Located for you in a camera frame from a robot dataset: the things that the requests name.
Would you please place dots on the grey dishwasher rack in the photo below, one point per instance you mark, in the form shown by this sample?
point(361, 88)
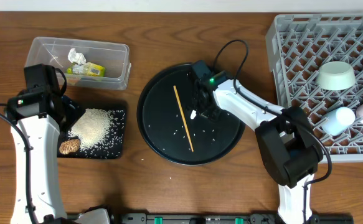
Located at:
point(297, 45)

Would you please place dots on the yellow snack wrapper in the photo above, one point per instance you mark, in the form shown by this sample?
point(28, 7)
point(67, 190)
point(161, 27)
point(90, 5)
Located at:
point(88, 69)

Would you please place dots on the pile of white rice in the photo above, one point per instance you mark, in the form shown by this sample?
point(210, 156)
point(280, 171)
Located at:
point(91, 127)

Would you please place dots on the wooden chopstick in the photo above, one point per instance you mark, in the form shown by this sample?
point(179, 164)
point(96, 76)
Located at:
point(183, 118)

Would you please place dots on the brown shiitake mushroom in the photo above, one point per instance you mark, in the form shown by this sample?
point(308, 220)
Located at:
point(69, 146)

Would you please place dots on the blue plastic cup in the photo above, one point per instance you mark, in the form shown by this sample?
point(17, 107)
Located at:
point(338, 120)

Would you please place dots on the white tissue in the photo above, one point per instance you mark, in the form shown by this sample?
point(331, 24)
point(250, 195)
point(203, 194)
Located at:
point(75, 57)

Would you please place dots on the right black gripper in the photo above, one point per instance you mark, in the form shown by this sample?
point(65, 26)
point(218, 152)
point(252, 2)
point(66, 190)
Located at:
point(200, 104)

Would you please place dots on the round black tray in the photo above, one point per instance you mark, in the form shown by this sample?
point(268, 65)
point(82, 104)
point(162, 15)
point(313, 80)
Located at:
point(160, 123)

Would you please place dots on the mint green bowl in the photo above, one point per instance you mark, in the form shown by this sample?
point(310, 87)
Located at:
point(336, 76)

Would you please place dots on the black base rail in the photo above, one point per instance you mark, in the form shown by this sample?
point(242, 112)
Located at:
point(104, 215)

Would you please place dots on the black rectangular tray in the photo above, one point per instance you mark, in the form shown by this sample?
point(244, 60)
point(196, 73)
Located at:
point(115, 137)

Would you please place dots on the white plastic knife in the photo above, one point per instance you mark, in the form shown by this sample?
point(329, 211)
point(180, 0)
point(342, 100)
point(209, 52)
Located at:
point(193, 114)

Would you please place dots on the clear plastic bin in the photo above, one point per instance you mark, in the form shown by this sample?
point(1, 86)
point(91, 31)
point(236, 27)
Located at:
point(112, 56)

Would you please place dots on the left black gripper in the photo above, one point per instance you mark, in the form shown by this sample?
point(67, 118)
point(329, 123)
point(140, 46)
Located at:
point(66, 112)

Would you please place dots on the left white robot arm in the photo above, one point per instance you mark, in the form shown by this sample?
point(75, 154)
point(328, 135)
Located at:
point(37, 184)

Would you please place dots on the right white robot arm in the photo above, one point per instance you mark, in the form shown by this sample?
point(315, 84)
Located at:
point(289, 150)

